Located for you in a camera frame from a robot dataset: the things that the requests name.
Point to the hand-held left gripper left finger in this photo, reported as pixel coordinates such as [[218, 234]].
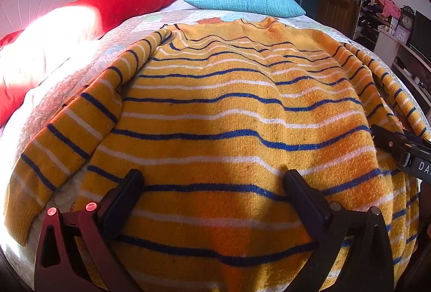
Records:
[[120, 206]]

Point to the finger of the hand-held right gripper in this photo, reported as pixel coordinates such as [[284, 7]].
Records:
[[387, 141]]

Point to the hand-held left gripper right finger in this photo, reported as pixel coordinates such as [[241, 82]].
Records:
[[303, 198]]

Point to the yellow striped sweater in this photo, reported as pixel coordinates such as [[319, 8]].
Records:
[[219, 117]]

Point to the white dresser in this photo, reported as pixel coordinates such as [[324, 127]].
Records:
[[390, 46]]

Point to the small pink clock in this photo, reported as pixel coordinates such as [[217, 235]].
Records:
[[401, 34]]

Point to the black screen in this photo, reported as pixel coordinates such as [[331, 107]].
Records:
[[421, 36]]

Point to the dark mantel clock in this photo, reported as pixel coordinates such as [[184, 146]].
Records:
[[407, 21]]

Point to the pink cloth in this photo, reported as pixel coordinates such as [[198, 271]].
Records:
[[390, 5]]

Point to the heart print quilted bedspread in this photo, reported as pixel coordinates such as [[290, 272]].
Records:
[[101, 53]]

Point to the red long pillow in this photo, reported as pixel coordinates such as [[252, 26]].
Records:
[[128, 5]]

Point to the white bed sheet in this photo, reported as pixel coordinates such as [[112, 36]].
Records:
[[178, 2]]

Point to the white bed headboard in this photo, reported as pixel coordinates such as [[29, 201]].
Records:
[[30, 2]]

